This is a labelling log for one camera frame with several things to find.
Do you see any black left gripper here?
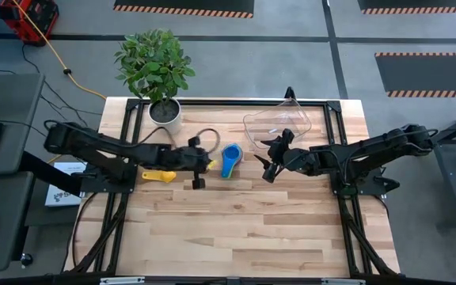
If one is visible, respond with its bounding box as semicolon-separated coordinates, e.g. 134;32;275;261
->
172;136;213;190

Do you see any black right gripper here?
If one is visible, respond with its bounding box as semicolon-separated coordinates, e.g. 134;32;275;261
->
253;128;320;184

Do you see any medium blue measuring cup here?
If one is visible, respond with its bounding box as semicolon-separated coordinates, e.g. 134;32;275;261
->
220;142;244;180

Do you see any yellow measuring cup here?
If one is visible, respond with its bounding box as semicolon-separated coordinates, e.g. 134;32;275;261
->
141;169;177;184

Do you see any clear plastic basket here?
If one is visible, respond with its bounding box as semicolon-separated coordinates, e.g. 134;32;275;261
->
242;98;313;153

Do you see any green plant in white pot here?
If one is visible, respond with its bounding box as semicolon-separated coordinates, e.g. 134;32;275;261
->
113;28;197;135

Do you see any white printed booklet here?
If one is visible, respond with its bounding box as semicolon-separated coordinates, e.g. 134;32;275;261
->
44;161;88;208

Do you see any black mat with striped edge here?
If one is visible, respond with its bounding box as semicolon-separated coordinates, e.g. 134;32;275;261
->
112;0;255;19
357;0;456;15
374;51;456;98

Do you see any black metal stand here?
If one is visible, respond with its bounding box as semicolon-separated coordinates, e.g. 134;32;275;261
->
409;103;456;230

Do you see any grey desk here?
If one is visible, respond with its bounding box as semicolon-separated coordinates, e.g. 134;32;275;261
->
0;73;46;274

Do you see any red and black equipment box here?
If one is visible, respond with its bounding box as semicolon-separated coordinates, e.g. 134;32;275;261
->
0;0;60;47

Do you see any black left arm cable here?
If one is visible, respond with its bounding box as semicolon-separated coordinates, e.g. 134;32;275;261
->
136;125;222;155

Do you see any black aluminium table frame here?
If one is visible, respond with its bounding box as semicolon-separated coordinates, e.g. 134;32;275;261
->
63;97;401;285

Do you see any silver metal bracket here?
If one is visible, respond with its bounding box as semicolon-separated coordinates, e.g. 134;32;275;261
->
321;278;366;285
100;276;146;285

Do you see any yellow extension cable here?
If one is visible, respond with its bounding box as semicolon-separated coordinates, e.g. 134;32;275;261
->
12;0;108;164

